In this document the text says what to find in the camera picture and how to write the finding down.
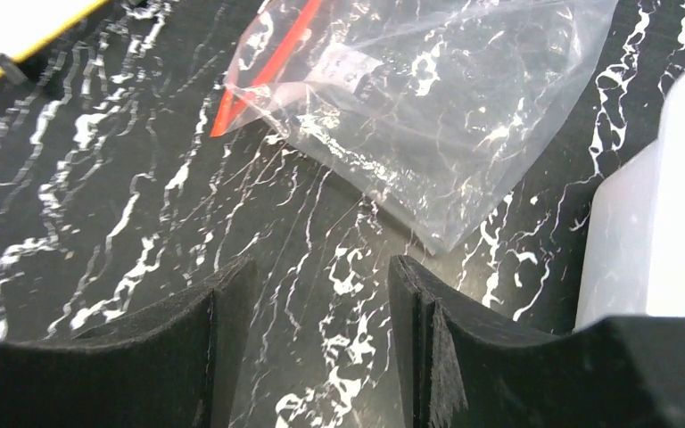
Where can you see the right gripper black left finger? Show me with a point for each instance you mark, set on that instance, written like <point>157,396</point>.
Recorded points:
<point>174,363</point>

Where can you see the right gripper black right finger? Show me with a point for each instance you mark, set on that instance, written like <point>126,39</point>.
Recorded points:
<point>461,364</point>

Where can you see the clear zip bag orange zipper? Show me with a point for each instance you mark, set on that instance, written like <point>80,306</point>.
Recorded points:
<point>434,109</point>

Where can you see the white plastic bin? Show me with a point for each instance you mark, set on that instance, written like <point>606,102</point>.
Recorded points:
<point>634,260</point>

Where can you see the small whiteboard yellow frame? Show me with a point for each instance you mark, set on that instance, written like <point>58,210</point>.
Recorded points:
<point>27,26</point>

